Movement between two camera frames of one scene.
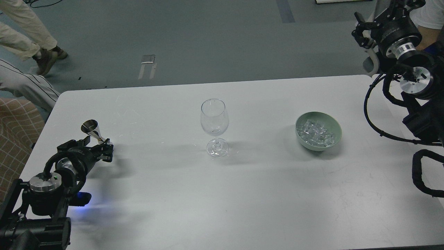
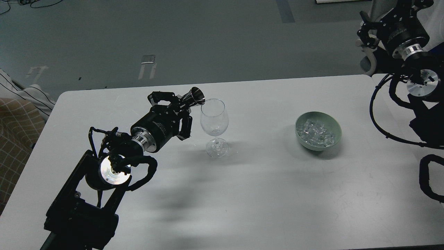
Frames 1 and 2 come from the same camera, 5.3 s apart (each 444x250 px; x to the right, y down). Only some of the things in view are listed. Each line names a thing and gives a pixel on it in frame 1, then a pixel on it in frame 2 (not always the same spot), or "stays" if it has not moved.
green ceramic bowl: x=317 y=131 stays
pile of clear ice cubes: x=314 y=133 stays
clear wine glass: x=214 y=121 stays
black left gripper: x=85 y=157 → x=154 y=131
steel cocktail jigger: x=91 y=127 → x=195 y=96
